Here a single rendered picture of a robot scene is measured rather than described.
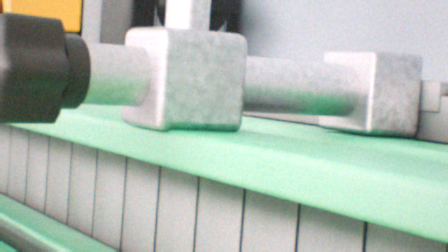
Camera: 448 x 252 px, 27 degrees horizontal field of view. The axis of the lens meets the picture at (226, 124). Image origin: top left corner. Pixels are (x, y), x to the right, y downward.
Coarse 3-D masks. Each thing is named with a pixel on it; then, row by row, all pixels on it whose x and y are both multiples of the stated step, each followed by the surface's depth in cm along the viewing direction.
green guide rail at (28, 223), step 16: (0, 208) 56; (16, 208) 57; (0, 224) 53; (16, 224) 52; (32, 224) 51; (48, 224) 52; (0, 240) 48; (16, 240) 48; (32, 240) 49; (48, 240) 48; (64, 240) 47; (80, 240) 48; (96, 240) 48
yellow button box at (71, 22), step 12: (12, 0) 83; (24, 0) 84; (36, 0) 84; (48, 0) 85; (60, 0) 86; (72, 0) 86; (24, 12) 84; (36, 12) 85; (48, 12) 85; (60, 12) 86; (72, 12) 86; (72, 24) 86
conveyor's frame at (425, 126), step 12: (444, 96) 28; (444, 108) 28; (276, 120) 36; (288, 120) 35; (300, 120) 34; (312, 120) 33; (420, 120) 28; (432, 120) 28; (444, 120) 28; (420, 132) 28; (432, 132) 28; (444, 132) 28; (444, 144) 28
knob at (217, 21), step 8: (160, 0) 58; (216, 0) 57; (224, 0) 58; (232, 0) 58; (160, 8) 59; (216, 8) 57; (224, 8) 58; (232, 8) 58; (160, 16) 59; (216, 16) 59; (224, 16) 59; (216, 24) 59
